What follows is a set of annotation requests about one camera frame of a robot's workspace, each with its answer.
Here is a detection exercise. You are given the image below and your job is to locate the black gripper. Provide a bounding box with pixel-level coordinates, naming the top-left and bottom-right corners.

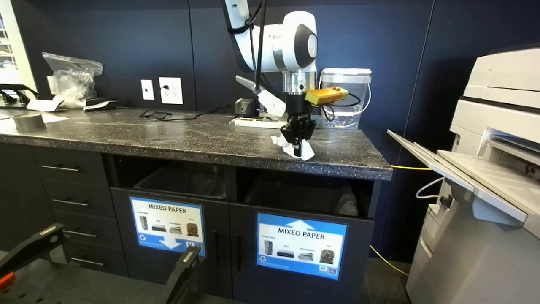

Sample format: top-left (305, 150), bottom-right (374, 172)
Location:
top-left (278, 89), bottom-right (317, 157)

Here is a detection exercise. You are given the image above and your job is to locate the black recycle bin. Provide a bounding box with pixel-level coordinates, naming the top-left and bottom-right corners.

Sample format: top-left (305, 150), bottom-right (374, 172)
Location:
top-left (241, 174), bottom-right (361, 219)
top-left (133, 164), bottom-right (229, 199)

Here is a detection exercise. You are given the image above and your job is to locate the clear plastic lidded container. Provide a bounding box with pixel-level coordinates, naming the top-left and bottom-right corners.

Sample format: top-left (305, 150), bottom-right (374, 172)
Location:
top-left (317, 66), bottom-right (374, 131)

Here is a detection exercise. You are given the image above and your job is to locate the blue mixed paper sign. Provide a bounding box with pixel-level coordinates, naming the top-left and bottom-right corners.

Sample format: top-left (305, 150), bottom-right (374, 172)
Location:
top-left (254, 211), bottom-right (349, 282)
top-left (128, 194), bottom-right (206, 258)

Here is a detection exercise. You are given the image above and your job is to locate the white double outlet plate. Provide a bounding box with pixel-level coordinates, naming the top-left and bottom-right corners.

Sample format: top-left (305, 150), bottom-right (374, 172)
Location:
top-left (157, 76), bottom-right (184, 106)

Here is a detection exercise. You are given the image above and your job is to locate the large white office printer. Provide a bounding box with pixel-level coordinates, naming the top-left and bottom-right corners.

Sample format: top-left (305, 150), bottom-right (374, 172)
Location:
top-left (386, 47), bottom-right (540, 304)

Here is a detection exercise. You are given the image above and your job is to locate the clear crumpled plastic bag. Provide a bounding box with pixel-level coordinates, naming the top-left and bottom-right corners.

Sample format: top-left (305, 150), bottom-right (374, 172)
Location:
top-left (40, 50), bottom-right (106, 108)

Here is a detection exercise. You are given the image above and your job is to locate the flat white paper sheet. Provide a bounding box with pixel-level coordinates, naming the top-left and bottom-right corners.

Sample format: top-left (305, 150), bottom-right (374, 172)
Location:
top-left (38, 113), bottom-right (71, 125)

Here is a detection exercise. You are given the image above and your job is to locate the white folded paper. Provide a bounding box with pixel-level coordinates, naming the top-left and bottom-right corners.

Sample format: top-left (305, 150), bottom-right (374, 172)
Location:
top-left (25, 96), bottom-right (67, 115)

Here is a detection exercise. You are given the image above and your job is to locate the black office device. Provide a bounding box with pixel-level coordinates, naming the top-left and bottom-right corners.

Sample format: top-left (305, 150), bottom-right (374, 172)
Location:
top-left (0, 82), bottom-right (40, 109)

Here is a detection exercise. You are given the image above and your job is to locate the small orange clip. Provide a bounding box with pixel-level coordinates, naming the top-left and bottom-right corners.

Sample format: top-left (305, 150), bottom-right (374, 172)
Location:
top-left (0, 270), bottom-right (15, 292)

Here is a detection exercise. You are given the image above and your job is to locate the yellow wrist camera mount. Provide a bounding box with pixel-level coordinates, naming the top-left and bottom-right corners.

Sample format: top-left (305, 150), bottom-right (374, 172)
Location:
top-left (303, 84), bottom-right (351, 108)

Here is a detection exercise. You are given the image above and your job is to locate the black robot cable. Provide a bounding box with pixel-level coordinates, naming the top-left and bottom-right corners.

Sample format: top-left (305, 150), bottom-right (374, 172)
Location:
top-left (226, 0), bottom-right (361, 123)

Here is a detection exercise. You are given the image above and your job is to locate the thin yellow cable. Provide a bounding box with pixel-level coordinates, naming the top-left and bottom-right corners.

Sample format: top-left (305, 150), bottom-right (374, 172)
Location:
top-left (368, 164), bottom-right (433, 278)

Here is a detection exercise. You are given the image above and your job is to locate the thin white cable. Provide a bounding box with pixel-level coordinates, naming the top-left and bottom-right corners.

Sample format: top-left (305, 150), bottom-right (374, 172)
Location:
top-left (413, 175), bottom-right (447, 202)

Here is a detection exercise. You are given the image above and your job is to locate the white single wall plate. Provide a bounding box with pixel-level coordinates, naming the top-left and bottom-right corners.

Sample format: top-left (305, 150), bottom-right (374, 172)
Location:
top-left (140, 77), bottom-right (155, 101)

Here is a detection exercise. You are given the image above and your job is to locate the black drawer with steel handle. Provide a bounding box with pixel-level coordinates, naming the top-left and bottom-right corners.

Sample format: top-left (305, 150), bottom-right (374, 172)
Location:
top-left (60, 243), bottom-right (128, 277)
top-left (40, 182), bottom-right (114, 218)
top-left (52, 214), bottom-right (123, 250)
top-left (30, 148), bottom-right (108, 187)

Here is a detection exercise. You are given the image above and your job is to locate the black camera mount frame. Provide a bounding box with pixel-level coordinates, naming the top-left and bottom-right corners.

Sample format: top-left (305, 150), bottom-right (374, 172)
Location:
top-left (0, 223), bottom-right (202, 304)

